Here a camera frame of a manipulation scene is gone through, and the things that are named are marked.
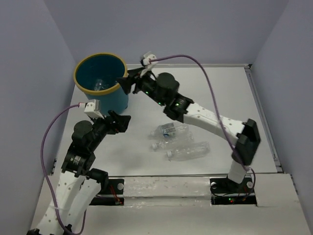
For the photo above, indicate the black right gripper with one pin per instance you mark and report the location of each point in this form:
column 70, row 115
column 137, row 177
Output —
column 126, row 82

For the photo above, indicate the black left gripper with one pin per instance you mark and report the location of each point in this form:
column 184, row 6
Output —
column 120, row 125

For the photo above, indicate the small bottle black cap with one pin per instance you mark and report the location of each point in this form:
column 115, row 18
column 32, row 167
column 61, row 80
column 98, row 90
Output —
column 110, row 82

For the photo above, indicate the clear wide-mouth plastic jar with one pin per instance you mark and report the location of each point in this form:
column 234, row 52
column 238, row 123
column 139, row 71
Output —
column 99, row 85

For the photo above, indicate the clear bottle green white label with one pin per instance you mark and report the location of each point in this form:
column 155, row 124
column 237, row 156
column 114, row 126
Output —
column 169, row 130

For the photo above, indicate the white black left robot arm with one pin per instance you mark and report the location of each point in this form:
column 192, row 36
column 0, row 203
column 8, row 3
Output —
column 79, row 182

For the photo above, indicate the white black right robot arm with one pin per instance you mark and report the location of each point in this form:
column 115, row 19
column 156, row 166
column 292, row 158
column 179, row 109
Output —
column 243, row 137

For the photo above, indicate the teal bin yellow rim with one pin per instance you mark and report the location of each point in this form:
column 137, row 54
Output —
column 96, row 77

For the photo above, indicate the crushed clear plastic bottle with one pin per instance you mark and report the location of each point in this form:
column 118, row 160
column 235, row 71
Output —
column 172, row 142

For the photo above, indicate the clear bottle white cap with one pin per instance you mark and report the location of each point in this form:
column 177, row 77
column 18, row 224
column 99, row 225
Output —
column 188, row 152

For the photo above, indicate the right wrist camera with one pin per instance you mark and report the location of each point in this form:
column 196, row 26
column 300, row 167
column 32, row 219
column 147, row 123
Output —
column 147, row 61

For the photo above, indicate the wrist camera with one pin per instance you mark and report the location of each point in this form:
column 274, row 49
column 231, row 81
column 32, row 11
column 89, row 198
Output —
column 147, row 61
column 91, row 109

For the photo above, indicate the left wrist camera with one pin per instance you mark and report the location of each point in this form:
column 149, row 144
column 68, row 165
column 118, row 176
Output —
column 91, row 109

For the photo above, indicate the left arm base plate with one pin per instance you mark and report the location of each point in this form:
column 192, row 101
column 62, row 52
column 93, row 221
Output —
column 111, row 195

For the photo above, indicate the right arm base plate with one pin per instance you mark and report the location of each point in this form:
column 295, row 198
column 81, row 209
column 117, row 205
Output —
column 226, row 192

